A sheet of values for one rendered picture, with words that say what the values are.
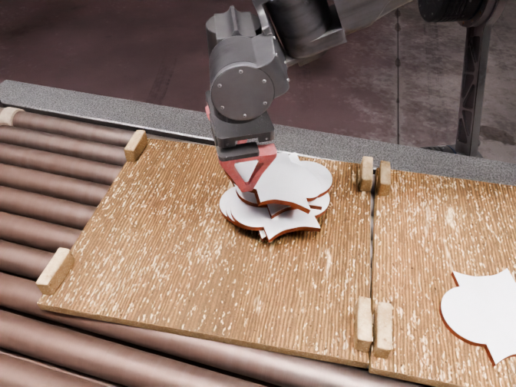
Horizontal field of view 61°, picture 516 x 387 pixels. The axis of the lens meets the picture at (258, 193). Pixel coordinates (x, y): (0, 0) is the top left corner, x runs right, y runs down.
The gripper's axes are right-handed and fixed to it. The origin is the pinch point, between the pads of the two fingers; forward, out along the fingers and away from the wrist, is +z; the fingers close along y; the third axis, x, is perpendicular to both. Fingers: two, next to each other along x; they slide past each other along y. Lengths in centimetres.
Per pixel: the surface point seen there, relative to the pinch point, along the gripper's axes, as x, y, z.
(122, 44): -36, -268, 105
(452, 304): 21.9, 20.6, 9.2
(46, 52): -88, -268, 104
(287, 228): 4.9, 6.3, 6.5
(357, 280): 12.2, 14.2, 9.9
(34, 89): -36, -49, 12
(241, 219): -0.9, 3.4, 6.5
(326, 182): 12.7, -0.4, 5.8
